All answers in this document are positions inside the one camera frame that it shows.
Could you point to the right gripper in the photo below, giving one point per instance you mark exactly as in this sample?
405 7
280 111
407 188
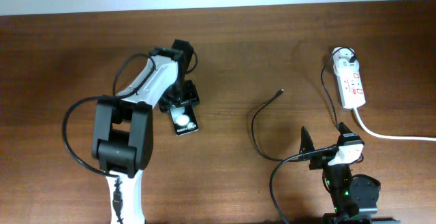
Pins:
306 144

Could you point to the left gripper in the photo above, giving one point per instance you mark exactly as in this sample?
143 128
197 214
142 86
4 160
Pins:
191 97

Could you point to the black smartphone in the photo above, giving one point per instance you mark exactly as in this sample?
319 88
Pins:
184 120

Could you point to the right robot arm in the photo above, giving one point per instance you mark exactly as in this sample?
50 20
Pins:
354 197

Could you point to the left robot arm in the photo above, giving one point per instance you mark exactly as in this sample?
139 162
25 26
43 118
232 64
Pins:
123 128

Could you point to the white USB charger adapter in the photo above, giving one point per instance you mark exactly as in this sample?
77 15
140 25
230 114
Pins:
345 64

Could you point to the white power strip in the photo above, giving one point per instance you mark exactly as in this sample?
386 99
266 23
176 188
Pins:
350 85

